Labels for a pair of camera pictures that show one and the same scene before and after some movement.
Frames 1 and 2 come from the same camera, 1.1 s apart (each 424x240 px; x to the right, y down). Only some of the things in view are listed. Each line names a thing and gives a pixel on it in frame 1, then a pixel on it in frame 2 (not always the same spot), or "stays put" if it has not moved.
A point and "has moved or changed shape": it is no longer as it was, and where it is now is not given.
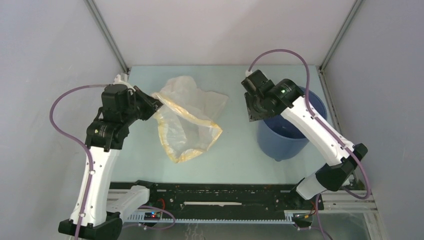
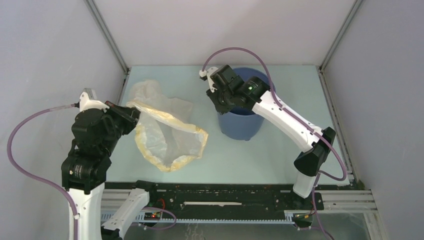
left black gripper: (152, 104) to (131, 114)
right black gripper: (253, 115) to (222, 109)
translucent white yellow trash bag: (186, 120) has moved or changed shape
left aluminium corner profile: (106, 32) stays put
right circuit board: (302, 217) stays put
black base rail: (223, 201) stays put
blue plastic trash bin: (279, 138) to (245, 126)
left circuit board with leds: (152, 216) stays put
